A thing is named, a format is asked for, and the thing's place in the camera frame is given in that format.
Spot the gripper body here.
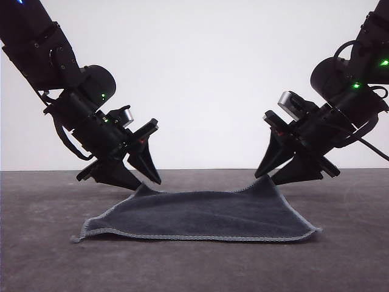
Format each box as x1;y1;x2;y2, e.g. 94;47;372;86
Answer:
263;87;383;178
45;92;159;183

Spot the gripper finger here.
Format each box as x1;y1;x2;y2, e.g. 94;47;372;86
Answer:
270;150;325;186
253;129;297;179
95;151;144;190
126;141;162;185

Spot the purple towel with grey hem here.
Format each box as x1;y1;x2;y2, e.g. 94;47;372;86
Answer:
69;175;323;245

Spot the grey table cloth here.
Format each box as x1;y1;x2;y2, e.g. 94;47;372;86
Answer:
0;169;389;292

